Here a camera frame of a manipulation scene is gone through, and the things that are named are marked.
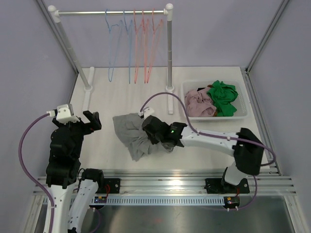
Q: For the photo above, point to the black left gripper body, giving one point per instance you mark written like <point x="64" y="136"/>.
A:
<point x="78" y="129"/>

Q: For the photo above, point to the green tank top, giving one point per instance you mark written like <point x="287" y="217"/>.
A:
<point x="223" y="95"/>

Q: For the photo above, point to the white slotted cable duct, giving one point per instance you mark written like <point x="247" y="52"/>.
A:
<point x="159" y="201"/>

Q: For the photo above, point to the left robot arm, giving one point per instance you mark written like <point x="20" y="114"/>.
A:
<point x="62" y="173"/>

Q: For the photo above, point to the grey tank top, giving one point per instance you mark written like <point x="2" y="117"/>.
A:
<point x="128" y="129"/>

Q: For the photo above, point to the white plastic laundry basket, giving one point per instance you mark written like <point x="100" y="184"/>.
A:
<point x="240" y="103"/>

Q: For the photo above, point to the mauve pink tank top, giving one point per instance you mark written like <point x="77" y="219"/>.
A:
<point x="199" y="104"/>

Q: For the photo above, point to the aluminium front rail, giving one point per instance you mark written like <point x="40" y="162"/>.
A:
<point x="178" y="182"/>

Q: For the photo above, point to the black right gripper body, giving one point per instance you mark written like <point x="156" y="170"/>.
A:
<point x="154" y="139"/>

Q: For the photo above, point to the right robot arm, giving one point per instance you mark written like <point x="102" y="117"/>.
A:
<point x="243" y="146"/>

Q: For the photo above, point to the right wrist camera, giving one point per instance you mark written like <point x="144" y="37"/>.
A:
<point x="146" y="112"/>

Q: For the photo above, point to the metal clothes rack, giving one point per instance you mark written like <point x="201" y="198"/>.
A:
<point x="88" y="81"/>

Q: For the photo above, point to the pink hanger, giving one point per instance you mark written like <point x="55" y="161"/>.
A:
<point x="145" y="23"/>
<point x="138" y="28"/>
<point x="155" y="40"/>

